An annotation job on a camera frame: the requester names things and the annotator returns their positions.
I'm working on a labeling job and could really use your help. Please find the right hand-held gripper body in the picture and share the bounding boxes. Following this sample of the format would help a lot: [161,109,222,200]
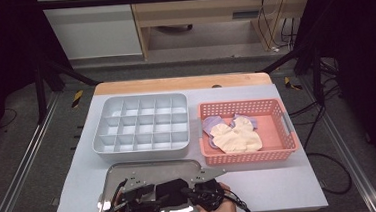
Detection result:
[189,168,229,212]

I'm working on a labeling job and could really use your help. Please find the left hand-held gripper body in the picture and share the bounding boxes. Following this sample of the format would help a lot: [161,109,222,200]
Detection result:
[116,169,161,212]

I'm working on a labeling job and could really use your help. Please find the black sock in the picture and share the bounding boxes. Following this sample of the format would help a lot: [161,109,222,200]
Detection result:
[154,177,191,209]

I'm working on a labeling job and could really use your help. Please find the transparent grey box lid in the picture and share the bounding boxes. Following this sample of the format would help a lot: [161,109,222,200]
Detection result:
[94,156,207,212]

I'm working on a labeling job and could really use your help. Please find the cream sock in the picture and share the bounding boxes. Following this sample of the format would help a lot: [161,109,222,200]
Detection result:
[231,114,264,153]
[209,121,247,154]

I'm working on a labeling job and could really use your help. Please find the grey divided storage box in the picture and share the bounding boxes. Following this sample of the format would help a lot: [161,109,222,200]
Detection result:
[88,90,194,167]

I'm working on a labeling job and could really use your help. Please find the purple sock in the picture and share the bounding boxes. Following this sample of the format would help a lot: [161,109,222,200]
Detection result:
[230,111,259,132]
[201,114,228,150]

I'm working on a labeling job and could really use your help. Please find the pink perforated basket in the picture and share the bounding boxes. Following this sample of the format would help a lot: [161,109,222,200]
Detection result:
[197,95,302,168]

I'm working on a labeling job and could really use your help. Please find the light blue table mat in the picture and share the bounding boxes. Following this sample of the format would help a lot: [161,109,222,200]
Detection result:
[44,79,330,212]

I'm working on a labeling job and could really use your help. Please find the yellow black tape strip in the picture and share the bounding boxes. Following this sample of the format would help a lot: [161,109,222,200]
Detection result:
[71,89,86,109]
[283,75,304,92]

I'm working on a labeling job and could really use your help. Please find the white cabinet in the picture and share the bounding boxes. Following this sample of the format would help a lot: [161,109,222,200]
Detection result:
[36,0,143,63]

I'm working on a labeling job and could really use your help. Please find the light wooden desk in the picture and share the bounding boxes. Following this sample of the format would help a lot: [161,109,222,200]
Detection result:
[127,0,320,61]

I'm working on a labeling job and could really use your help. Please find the black curtain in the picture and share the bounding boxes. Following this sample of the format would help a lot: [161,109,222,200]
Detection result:
[290,0,376,209]
[0,0,78,158]

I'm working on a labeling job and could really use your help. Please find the aluminium rail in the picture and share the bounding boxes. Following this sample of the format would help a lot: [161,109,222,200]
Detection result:
[0,91,69,212]
[298,71,376,212]

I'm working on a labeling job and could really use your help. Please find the black floor cable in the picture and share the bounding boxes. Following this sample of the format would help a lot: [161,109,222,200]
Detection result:
[0,107,20,130]
[286,84,355,199]

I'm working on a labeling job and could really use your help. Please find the black frame strut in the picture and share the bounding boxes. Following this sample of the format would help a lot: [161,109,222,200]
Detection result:
[258,42,326,111]
[31,55,102,125]

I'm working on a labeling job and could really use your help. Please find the black cable bundle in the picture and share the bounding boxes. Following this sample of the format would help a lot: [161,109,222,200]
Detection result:
[279,16,299,52]

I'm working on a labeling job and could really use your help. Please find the yellow cable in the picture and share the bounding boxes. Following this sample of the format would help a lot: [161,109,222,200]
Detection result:
[257,0,298,52]

